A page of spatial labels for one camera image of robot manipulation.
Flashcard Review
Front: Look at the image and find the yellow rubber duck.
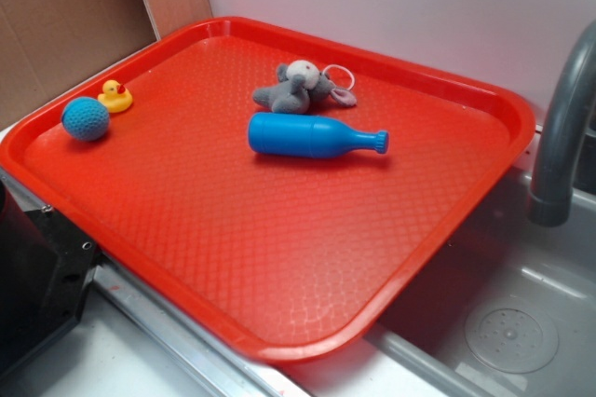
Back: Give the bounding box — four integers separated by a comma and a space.
97, 80, 133, 114

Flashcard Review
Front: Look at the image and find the brown cardboard panel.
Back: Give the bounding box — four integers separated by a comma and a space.
1, 0, 211, 128

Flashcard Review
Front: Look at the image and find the grey plastic sink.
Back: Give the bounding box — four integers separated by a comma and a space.
286, 146, 595, 396

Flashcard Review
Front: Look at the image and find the blue plastic bottle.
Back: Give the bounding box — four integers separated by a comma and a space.
248, 113, 389, 158

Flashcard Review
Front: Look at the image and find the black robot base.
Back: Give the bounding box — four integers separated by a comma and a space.
1, 185, 99, 377

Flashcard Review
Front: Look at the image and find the blue crocheted ball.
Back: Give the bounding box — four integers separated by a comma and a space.
61, 97, 110, 142

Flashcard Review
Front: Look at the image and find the red plastic tray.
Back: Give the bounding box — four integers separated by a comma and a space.
1, 18, 535, 363

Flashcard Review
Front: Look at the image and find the grey toy faucet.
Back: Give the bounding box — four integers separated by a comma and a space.
527, 23, 595, 227

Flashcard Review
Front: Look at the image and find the grey plush mouse toy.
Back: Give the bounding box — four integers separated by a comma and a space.
252, 60, 358, 115

